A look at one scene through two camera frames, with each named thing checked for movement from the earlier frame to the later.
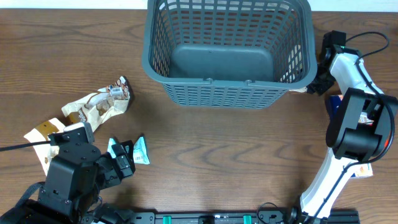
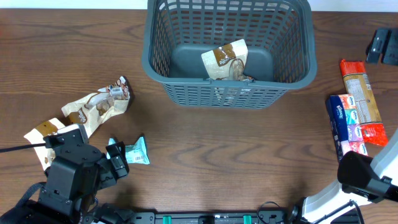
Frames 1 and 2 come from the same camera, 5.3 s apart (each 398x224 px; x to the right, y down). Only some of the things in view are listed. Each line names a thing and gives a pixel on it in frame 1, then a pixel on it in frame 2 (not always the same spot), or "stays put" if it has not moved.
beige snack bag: (46, 152) stays put
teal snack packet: (140, 150) stays put
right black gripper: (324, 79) to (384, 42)
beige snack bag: (295, 68) to (227, 62)
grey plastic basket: (231, 54) stays put
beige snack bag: (93, 109) stays put
